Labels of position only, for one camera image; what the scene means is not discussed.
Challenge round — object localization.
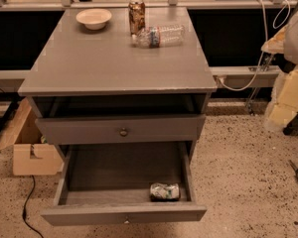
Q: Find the green white 7up can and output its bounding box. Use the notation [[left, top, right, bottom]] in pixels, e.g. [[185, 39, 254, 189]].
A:
[[150, 182, 181, 201]]

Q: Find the grey wooden drawer cabinet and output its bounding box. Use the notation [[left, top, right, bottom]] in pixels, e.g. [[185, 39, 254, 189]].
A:
[[17, 6, 219, 227]]

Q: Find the metal stand pole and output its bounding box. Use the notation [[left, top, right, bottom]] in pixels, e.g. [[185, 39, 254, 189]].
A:
[[245, 54, 274, 116]]

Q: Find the black power cable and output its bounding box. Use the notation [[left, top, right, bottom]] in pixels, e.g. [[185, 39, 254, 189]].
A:
[[21, 176, 45, 238]]

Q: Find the cardboard box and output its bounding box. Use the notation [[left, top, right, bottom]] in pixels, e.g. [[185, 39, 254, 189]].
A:
[[0, 99, 64, 176]]

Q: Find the brown gold soda can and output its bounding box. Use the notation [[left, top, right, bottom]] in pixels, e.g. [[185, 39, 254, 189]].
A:
[[128, 0, 145, 35]]

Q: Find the open grey middle drawer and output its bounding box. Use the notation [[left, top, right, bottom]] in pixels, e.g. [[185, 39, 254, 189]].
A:
[[42, 142, 207, 226]]

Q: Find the clear plastic water bottle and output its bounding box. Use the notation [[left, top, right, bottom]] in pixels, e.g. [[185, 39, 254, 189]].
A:
[[132, 24, 185, 49]]

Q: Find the closed grey upper drawer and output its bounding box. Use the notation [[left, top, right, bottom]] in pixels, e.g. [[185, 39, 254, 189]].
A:
[[36, 115, 206, 145]]

